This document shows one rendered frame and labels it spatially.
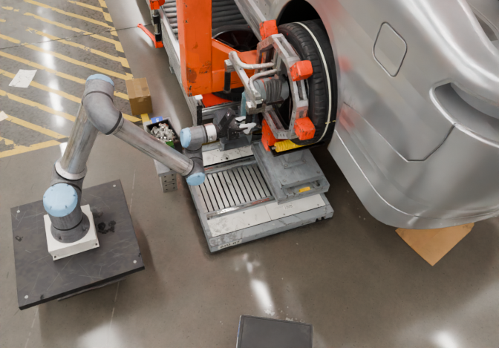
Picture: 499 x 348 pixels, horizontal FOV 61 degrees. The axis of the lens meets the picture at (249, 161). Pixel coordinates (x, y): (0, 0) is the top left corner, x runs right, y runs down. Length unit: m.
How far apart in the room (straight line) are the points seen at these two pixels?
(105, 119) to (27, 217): 1.01
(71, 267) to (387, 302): 1.75
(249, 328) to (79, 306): 0.99
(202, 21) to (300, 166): 1.09
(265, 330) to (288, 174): 1.05
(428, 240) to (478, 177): 1.39
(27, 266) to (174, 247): 0.80
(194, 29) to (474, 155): 1.58
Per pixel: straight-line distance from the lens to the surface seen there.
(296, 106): 2.10
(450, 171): 1.65
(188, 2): 2.39
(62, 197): 2.20
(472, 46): 1.48
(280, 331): 2.14
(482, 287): 3.02
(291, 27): 2.26
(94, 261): 2.38
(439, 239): 3.06
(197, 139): 2.08
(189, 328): 2.49
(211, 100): 3.12
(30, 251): 2.51
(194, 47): 2.55
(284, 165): 2.78
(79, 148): 2.11
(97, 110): 1.81
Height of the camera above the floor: 2.35
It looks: 50 degrees down
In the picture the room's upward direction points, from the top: 6 degrees clockwise
